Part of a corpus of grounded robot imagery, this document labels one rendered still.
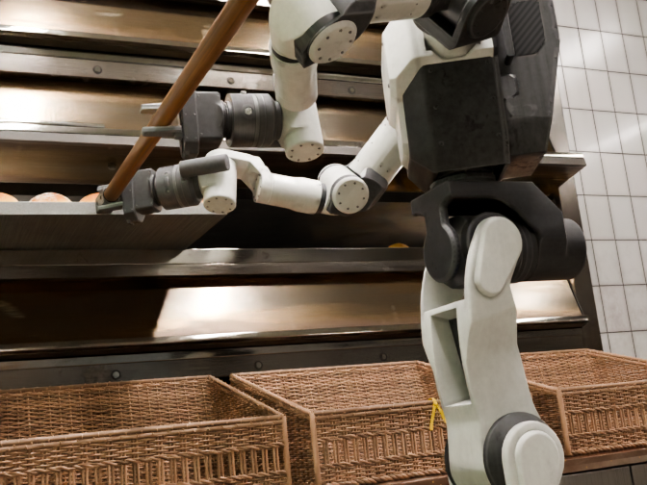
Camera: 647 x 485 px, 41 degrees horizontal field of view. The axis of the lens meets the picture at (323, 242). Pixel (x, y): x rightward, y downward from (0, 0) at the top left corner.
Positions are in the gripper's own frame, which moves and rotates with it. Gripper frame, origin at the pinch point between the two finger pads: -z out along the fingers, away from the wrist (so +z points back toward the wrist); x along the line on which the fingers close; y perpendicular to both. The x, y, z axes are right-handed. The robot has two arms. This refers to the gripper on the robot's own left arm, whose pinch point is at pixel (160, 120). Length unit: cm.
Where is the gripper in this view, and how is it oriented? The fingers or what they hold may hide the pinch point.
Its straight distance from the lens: 141.6
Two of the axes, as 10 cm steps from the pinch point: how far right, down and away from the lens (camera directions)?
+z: 9.5, -0.4, 3.0
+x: 1.0, 9.8, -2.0
